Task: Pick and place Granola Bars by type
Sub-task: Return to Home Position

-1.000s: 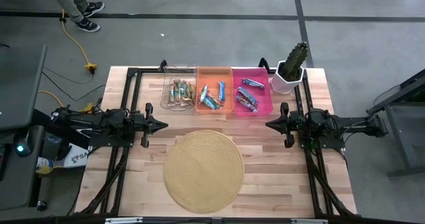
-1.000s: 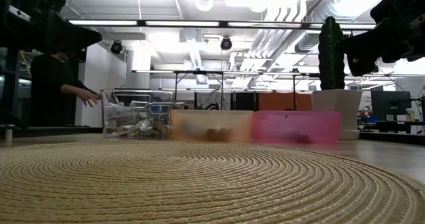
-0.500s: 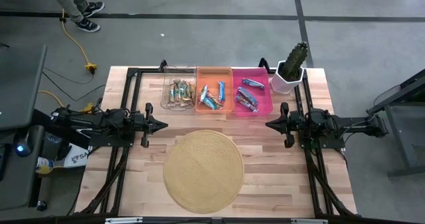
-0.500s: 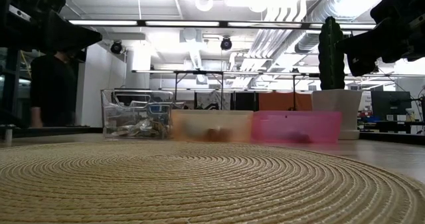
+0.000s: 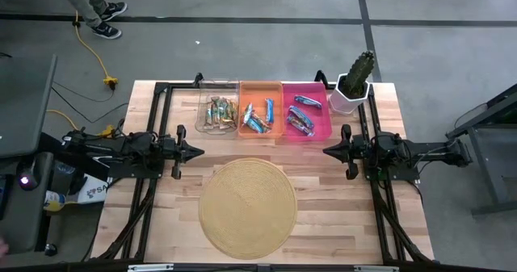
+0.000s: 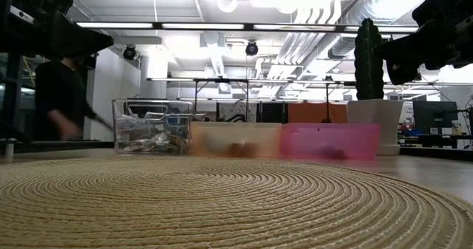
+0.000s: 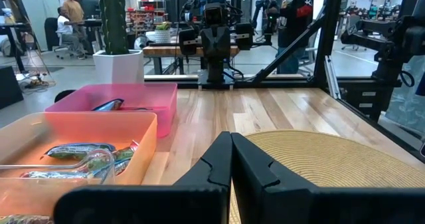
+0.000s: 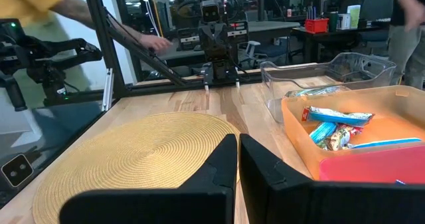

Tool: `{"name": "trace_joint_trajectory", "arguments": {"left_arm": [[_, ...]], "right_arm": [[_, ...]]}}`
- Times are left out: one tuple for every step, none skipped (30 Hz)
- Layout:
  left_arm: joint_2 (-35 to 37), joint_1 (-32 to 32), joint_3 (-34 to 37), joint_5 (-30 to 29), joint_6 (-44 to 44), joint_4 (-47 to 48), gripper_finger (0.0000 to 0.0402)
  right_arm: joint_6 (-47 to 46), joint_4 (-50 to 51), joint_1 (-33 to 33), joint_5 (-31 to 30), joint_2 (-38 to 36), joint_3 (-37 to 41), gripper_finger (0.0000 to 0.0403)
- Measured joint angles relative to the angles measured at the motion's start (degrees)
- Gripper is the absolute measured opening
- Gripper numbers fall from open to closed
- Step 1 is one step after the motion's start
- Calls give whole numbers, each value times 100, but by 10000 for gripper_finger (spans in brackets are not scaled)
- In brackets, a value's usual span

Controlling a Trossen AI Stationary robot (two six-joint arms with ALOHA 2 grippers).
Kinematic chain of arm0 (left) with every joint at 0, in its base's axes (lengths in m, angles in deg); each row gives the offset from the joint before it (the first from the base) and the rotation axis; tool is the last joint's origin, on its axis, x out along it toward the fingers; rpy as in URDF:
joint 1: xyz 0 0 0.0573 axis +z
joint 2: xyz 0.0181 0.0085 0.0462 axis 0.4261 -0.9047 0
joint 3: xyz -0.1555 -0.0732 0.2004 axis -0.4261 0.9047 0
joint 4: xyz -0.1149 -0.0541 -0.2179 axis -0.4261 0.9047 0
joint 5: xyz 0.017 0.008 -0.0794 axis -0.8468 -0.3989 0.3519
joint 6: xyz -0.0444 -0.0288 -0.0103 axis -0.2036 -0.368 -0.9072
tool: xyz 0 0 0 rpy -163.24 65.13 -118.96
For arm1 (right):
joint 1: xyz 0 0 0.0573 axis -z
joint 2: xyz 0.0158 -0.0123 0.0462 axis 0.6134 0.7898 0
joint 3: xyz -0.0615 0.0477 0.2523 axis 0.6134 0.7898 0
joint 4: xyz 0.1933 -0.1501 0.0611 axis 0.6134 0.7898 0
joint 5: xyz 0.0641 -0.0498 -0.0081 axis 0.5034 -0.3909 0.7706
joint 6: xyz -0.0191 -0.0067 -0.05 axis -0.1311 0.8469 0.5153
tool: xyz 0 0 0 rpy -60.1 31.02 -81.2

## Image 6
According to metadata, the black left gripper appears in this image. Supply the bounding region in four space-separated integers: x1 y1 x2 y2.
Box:
0 0 115 60

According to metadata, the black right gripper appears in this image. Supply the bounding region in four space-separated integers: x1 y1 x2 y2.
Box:
372 0 473 86

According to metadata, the person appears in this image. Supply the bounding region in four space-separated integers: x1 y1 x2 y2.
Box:
32 55 114 142

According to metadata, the black computer monitor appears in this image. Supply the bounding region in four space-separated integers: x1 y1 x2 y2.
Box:
412 100 458 131

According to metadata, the white planter pot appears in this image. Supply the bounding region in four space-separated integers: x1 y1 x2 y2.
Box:
347 99 404 157

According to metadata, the pink plastic bin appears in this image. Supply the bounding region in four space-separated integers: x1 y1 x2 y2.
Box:
279 123 381 160

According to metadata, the clear plastic bin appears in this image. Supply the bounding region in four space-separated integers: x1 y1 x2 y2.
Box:
112 98 207 156

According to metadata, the orange partition panel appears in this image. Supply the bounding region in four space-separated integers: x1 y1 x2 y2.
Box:
287 101 348 124

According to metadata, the black partition panel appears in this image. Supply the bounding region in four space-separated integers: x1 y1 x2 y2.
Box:
260 101 288 124

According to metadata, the black beam with light strips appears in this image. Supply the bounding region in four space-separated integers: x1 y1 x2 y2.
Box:
73 21 421 35

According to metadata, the orange plastic bin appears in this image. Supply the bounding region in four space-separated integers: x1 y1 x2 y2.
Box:
190 122 284 160

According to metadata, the white patterned cloth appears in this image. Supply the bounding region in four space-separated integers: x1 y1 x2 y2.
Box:
217 100 259 123

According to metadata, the round woven straw placemat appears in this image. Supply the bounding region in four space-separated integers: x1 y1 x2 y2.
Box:
0 156 473 249

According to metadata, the yellow power cable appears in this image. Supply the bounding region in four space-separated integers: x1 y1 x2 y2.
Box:
21 55 38 89

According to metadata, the distant black metal frame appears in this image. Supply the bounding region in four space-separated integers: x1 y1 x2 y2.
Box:
146 78 356 124

